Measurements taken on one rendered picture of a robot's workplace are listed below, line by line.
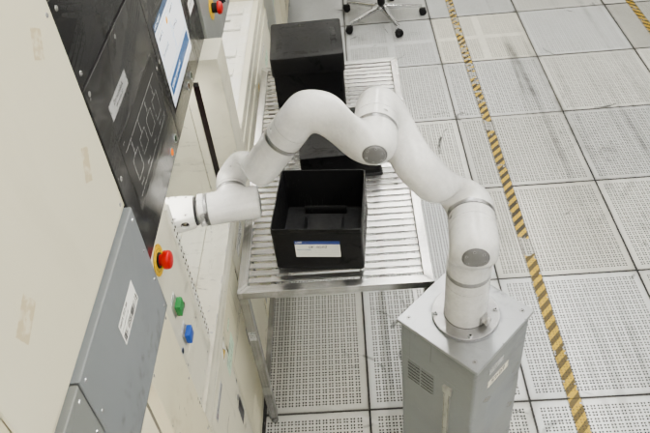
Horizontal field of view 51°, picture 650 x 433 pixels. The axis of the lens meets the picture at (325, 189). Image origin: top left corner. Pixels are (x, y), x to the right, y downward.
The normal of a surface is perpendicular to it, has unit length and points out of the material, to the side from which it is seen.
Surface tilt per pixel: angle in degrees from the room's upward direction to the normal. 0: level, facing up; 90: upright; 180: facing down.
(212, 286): 0
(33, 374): 90
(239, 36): 0
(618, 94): 0
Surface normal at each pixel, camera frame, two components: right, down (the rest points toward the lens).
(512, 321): -0.08, -0.75
